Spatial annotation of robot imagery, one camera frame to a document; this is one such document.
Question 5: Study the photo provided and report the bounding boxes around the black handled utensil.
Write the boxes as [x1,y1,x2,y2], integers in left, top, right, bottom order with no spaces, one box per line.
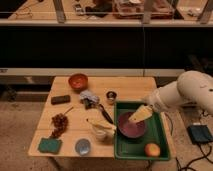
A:
[98,104,113,124]

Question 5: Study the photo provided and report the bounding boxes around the red yellow apple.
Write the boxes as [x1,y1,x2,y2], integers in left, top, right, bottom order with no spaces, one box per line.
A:
[144,143,160,157]

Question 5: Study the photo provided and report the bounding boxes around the purple bowl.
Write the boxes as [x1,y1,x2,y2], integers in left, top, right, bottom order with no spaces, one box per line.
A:
[117,112,146,138]

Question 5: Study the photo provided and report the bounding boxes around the orange red bowl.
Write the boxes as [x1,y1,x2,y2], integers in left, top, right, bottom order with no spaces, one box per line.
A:
[68,73,88,91]

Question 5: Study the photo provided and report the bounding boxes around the green sponge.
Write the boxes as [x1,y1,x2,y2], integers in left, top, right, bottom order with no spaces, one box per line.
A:
[38,138,62,154]

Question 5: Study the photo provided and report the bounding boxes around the green plastic tray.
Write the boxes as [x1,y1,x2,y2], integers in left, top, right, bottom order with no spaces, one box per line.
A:
[114,101,170,161]

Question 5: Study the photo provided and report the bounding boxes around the dark power box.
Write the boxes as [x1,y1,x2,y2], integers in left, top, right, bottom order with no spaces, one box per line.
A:
[187,125,213,144]

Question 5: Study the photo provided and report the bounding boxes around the small metal cup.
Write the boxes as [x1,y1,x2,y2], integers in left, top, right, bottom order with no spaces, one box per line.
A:
[106,91,117,103]

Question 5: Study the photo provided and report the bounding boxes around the dark red grape bunch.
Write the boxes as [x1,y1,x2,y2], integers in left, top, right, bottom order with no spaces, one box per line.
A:
[50,113,68,139]

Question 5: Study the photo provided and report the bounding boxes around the black floor cable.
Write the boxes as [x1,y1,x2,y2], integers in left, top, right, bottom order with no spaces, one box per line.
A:
[175,143,213,171]

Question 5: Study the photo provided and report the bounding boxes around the wooden spoon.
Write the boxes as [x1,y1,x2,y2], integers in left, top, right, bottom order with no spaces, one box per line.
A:
[63,106,74,115]

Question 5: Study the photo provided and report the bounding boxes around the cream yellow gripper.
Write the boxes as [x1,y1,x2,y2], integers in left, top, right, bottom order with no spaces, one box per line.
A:
[128,105,153,123]

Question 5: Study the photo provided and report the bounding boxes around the blue grey cup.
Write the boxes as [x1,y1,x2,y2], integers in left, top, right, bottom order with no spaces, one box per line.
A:
[75,139,91,156]

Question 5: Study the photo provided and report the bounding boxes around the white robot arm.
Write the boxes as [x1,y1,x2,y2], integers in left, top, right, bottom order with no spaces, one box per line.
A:
[128,71,213,123]

